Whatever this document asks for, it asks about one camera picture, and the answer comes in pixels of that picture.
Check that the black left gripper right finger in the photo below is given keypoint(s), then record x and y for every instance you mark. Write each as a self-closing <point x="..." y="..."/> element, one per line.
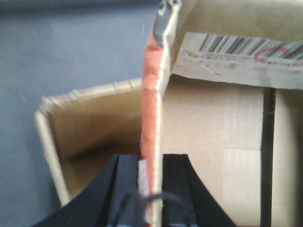
<point x="180" y="179"/>

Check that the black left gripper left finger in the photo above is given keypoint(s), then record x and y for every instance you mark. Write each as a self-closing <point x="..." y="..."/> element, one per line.
<point x="99" y="203"/>

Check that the brown cardboard box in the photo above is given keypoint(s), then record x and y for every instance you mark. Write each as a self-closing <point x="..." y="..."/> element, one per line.
<point x="244" y="142"/>

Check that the white barcode shipping label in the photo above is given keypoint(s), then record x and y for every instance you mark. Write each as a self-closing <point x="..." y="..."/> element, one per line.
<point x="252" y="61"/>

